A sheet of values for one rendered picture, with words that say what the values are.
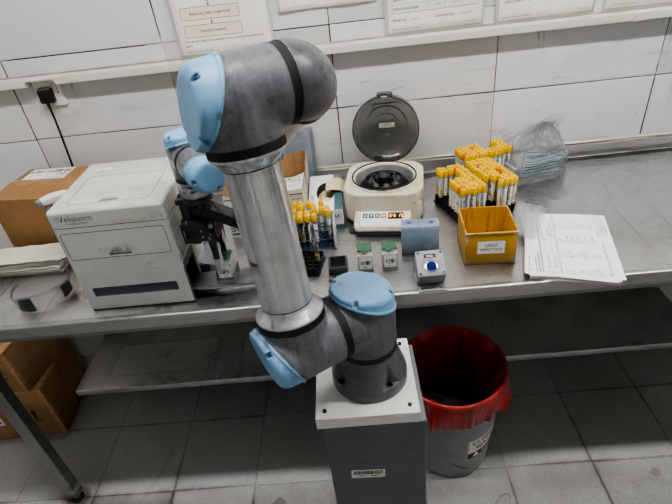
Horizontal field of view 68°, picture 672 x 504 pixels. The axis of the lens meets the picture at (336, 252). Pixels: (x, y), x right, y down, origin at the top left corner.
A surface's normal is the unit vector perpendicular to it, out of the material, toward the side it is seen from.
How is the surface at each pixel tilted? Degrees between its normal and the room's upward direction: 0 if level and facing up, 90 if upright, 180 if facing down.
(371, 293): 8
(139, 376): 0
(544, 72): 90
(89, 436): 0
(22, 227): 91
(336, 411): 1
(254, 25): 94
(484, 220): 90
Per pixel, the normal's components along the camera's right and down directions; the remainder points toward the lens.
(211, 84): 0.33, -0.11
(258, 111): 0.56, 0.30
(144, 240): 0.01, 0.57
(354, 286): 0.01, -0.87
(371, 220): -0.15, -0.49
